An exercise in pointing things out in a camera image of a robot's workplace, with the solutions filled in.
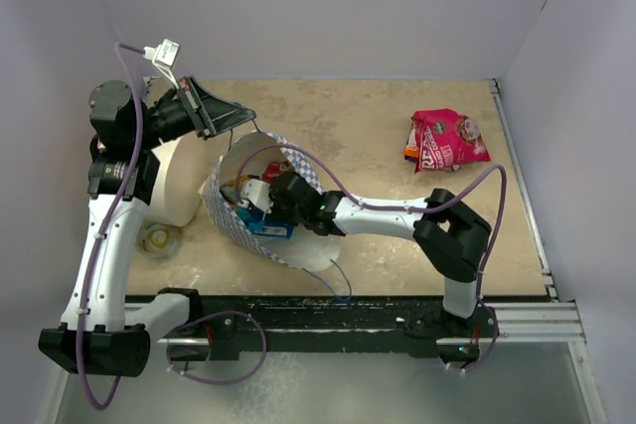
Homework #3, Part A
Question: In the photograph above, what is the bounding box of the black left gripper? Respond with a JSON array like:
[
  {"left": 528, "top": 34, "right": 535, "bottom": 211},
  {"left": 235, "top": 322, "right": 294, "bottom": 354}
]
[{"left": 133, "top": 74, "right": 254, "bottom": 151}]

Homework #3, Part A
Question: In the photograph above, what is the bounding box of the blue checkered paper bag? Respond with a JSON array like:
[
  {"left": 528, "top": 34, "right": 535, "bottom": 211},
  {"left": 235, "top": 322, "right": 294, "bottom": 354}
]
[{"left": 202, "top": 130, "right": 353, "bottom": 303}]

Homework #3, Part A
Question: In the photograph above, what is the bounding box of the orange snack packet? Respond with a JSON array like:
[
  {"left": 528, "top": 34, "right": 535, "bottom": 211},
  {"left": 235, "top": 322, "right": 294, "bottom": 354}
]
[{"left": 403, "top": 126, "right": 419, "bottom": 163}]

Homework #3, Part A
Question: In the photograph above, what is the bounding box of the pink snack packet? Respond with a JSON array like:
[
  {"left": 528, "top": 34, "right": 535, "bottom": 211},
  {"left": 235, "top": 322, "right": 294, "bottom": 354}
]
[{"left": 410, "top": 108, "right": 491, "bottom": 173}]

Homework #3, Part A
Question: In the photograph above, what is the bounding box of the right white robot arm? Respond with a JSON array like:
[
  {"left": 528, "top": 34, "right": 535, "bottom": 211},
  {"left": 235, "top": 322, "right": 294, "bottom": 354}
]
[{"left": 268, "top": 172, "right": 492, "bottom": 336}]

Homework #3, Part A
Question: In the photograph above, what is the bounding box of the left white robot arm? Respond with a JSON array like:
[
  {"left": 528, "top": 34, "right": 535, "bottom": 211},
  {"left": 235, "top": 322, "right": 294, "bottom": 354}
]
[{"left": 38, "top": 76, "right": 256, "bottom": 377}]

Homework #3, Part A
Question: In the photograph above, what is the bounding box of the small blue snack packet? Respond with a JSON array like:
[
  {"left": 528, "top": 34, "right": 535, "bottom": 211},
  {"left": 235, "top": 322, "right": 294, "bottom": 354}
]
[{"left": 237, "top": 207, "right": 294, "bottom": 238}]

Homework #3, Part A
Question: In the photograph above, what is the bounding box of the small red candy packet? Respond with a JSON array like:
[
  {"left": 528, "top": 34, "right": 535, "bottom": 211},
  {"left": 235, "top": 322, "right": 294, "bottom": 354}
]
[{"left": 260, "top": 161, "right": 294, "bottom": 184}]

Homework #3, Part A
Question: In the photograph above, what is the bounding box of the white round container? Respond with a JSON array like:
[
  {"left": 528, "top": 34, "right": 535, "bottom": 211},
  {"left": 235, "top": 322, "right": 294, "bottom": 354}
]
[{"left": 146, "top": 133, "right": 208, "bottom": 227}]

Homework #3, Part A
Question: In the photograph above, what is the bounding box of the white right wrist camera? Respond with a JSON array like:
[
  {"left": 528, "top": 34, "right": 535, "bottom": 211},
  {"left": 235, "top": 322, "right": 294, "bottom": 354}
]
[{"left": 238, "top": 179, "right": 273, "bottom": 213}]

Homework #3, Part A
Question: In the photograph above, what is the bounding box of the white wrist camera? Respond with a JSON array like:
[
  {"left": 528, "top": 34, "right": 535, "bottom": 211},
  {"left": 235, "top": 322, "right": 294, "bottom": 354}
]
[
  {"left": 238, "top": 179, "right": 273, "bottom": 213},
  {"left": 143, "top": 39, "right": 181, "bottom": 88}
]

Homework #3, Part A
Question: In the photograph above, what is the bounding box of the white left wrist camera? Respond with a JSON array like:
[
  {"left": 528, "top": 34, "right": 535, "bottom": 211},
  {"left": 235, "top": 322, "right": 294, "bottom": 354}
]
[{"left": 143, "top": 39, "right": 181, "bottom": 88}]

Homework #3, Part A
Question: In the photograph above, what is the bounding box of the aluminium frame rail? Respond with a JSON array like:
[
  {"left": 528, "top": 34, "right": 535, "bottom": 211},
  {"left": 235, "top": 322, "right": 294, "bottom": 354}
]
[{"left": 58, "top": 302, "right": 585, "bottom": 346}]

